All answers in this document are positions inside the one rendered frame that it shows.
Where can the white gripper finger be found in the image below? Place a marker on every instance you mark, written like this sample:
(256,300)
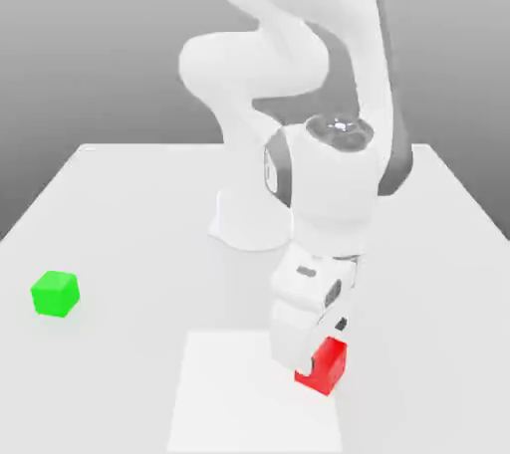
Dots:
(304,367)

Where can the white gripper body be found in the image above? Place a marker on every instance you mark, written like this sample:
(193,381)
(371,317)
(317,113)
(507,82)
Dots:
(293,332)

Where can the small red cube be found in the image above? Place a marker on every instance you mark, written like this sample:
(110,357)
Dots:
(330,368)

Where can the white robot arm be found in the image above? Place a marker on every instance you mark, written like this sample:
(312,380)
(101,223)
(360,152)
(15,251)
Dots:
(279,63)

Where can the small green cube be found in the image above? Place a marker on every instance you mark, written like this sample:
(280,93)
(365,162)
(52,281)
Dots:
(53,294)

